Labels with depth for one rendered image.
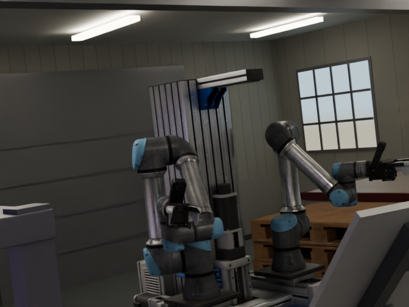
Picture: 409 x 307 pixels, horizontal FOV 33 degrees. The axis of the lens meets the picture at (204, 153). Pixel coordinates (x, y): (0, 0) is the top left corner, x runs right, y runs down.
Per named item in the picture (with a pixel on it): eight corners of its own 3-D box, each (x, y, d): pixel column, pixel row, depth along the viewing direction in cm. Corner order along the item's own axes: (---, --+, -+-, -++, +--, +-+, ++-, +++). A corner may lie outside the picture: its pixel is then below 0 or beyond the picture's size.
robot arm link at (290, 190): (277, 242, 311) (264, 122, 309) (288, 236, 325) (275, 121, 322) (303, 242, 306) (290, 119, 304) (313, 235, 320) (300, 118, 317)
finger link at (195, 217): (207, 226, 215) (192, 223, 223) (207, 208, 215) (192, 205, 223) (199, 227, 214) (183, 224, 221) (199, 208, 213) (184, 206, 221)
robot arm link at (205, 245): (217, 271, 268) (213, 237, 267) (183, 276, 265) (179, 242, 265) (210, 265, 280) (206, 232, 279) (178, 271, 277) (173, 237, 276)
